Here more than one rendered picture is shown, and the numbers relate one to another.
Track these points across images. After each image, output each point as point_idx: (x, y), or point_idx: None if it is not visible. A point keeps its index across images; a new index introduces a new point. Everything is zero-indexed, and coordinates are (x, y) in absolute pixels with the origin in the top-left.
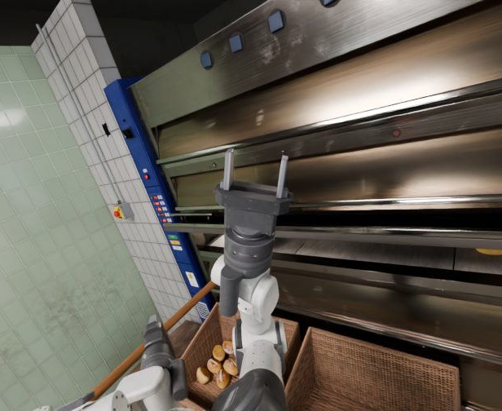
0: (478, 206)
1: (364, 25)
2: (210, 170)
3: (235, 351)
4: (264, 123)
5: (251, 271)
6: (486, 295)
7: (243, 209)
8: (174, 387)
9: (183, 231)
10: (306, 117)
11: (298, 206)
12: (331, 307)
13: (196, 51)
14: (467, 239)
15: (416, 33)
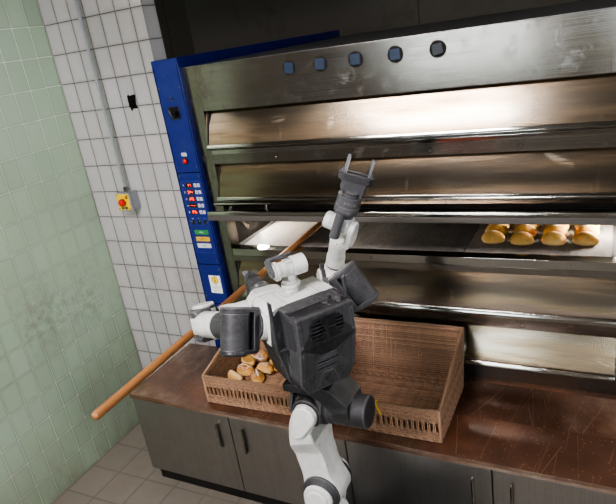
0: (474, 202)
1: (414, 79)
2: (270, 161)
3: (321, 280)
4: (334, 128)
5: (350, 214)
6: (479, 265)
7: (352, 182)
8: None
9: (235, 219)
10: (370, 130)
11: None
12: None
13: (280, 58)
14: (461, 217)
15: (443, 90)
